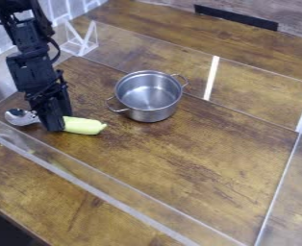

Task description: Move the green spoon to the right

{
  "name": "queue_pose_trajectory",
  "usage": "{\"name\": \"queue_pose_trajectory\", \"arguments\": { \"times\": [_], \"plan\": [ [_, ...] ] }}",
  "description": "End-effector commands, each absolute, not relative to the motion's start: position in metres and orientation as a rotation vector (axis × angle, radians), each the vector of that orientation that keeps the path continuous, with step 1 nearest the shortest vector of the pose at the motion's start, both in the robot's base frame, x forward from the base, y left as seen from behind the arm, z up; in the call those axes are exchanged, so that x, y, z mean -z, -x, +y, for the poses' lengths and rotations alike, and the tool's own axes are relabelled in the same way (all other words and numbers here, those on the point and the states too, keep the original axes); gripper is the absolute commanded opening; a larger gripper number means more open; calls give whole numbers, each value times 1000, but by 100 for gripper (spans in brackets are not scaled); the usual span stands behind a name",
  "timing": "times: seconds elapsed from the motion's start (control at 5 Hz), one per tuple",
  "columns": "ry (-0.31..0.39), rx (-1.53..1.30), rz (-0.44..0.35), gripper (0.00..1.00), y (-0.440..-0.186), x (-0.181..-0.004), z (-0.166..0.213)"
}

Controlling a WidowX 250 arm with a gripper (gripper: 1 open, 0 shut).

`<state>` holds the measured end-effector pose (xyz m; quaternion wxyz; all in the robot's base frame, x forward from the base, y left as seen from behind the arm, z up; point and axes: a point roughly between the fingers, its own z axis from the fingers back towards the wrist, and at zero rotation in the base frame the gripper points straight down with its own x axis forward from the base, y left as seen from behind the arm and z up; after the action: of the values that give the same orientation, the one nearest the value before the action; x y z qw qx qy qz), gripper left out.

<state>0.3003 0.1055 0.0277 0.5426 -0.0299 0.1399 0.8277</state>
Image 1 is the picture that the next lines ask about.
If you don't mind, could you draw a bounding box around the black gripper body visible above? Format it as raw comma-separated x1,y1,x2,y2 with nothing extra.
6,49,68,105

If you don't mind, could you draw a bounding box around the clear acrylic triangle bracket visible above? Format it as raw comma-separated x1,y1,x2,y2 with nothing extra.
60,21,99,57

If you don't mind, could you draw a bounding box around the clear acrylic enclosure wall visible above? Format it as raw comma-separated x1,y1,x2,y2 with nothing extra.
0,19,302,246

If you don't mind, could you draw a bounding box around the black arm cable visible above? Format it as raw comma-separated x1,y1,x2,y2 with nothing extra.
45,37,63,64

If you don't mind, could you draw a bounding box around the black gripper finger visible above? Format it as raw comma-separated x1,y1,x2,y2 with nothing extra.
55,86,73,116
32,96,64,132

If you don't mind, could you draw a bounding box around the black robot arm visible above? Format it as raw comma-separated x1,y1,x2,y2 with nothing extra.
0,0,72,132

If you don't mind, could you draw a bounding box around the small steel pot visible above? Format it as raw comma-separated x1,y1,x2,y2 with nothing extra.
107,70,189,123

